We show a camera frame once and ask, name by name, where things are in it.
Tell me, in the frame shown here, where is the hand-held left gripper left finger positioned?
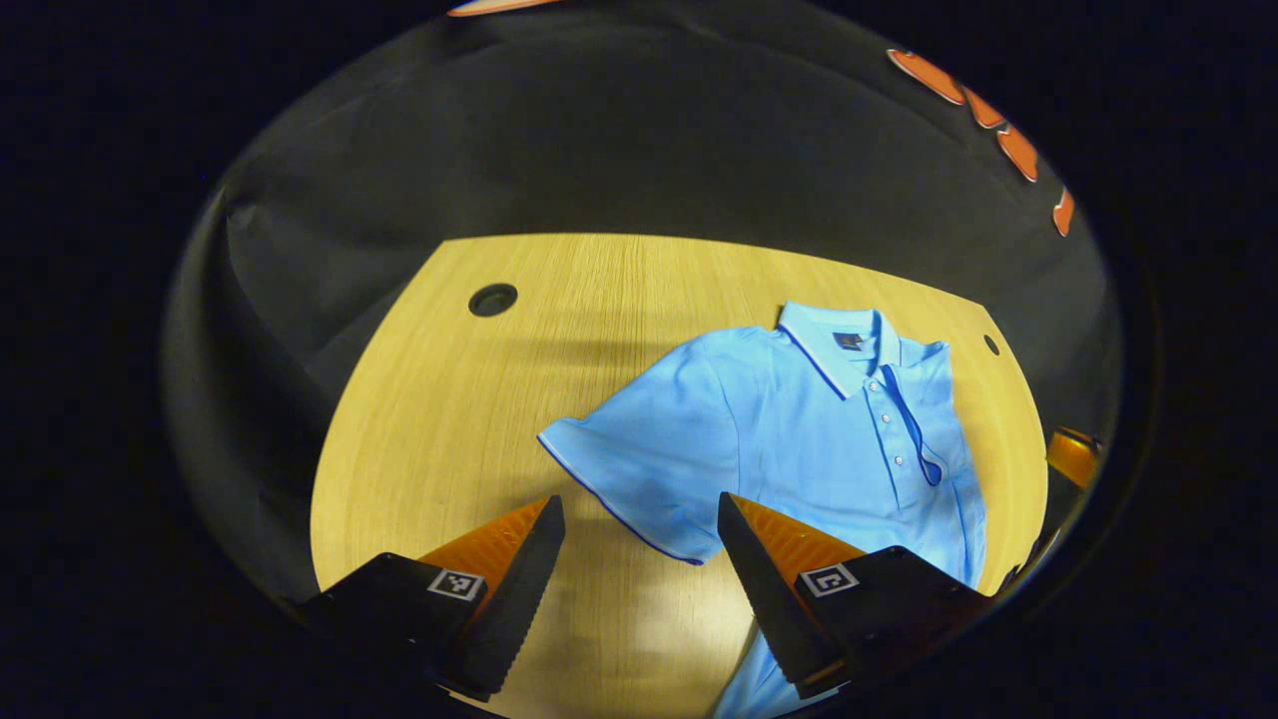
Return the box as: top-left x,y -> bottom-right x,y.
300,494 -> 567,703

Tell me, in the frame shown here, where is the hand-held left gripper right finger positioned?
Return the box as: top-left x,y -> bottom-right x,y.
717,491 -> 999,700

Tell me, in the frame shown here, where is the light blue polo T-shirt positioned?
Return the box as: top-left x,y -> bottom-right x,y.
537,302 -> 989,719

